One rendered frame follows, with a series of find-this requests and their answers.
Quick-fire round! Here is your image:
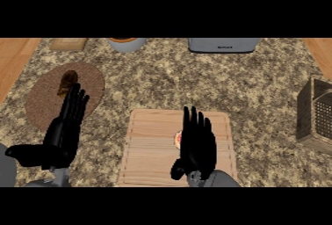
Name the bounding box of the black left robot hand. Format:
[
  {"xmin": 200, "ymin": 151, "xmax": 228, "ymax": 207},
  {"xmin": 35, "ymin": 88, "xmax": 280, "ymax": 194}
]
[{"xmin": 4, "ymin": 83, "xmax": 91, "ymax": 171}]

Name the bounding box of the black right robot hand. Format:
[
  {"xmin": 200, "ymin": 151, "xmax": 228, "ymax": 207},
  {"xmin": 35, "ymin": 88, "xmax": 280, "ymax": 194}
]
[{"xmin": 169, "ymin": 105, "xmax": 218, "ymax": 181}]

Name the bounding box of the pink frosted cupcake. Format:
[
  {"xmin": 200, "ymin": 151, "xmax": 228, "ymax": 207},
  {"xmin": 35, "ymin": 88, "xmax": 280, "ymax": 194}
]
[{"xmin": 172, "ymin": 130, "xmax": 182, "ymax": 150}]

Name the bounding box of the pale wooden cutting board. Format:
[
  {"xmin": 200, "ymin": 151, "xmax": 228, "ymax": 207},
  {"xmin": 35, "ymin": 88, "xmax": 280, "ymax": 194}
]
[{"xmin": 116, "ymin": 108, "xmax": 240, "ymax": 188}]

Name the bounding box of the brown oval placemat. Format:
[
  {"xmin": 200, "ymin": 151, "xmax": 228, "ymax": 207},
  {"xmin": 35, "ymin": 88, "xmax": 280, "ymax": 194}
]
[{"xmin": 23, "ymin": 62, "xmax": 106, "ymax": 131}]

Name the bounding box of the brown croissant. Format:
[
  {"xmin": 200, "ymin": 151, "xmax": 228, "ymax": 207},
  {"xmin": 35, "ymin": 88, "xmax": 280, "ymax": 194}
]
[{"xmin": 56, "ymin": 69, "xmax": 79, "ymax": 98}]

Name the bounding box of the tan wooden block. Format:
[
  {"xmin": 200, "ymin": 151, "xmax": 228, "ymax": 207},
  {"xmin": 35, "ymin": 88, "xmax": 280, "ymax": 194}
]
[{"xmin": 48, "ymin": 38, "xmax": 88, "ymax": 52}]

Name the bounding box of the grey appliance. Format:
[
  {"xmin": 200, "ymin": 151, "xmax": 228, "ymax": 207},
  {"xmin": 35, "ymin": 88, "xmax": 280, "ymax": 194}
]
[{"xmin": 187, "ymin": 38, "xmax": 262, "ymax": 54}]

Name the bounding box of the grey pot with orange rim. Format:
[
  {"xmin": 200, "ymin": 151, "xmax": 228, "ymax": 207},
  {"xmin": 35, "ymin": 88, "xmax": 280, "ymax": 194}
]
[{"xmin": 106, "ymin": 38, "xmax": 147, "ymax": 54}]

